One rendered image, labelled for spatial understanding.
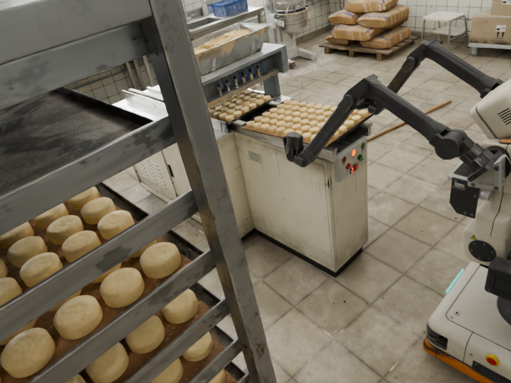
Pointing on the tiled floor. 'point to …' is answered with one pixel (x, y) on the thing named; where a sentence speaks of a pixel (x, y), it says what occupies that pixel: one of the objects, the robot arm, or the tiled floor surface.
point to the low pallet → (369, 48)
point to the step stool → (446, 26)
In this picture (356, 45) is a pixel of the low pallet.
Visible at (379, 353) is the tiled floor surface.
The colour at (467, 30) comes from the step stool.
